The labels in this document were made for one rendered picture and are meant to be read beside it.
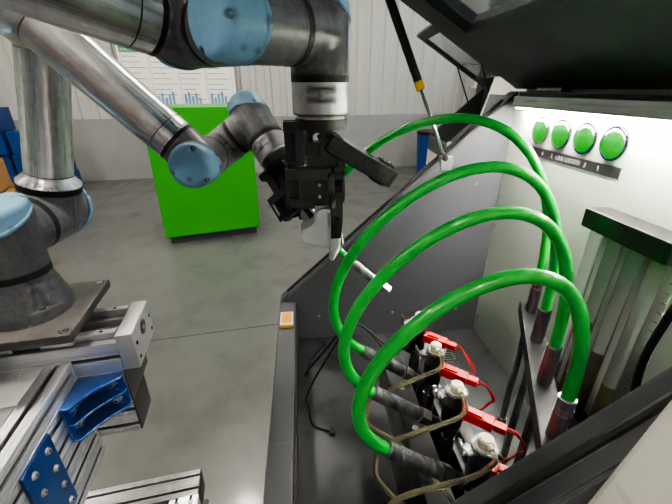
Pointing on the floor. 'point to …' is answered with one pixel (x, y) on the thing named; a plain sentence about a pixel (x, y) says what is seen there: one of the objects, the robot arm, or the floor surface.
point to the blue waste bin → (422, 148)
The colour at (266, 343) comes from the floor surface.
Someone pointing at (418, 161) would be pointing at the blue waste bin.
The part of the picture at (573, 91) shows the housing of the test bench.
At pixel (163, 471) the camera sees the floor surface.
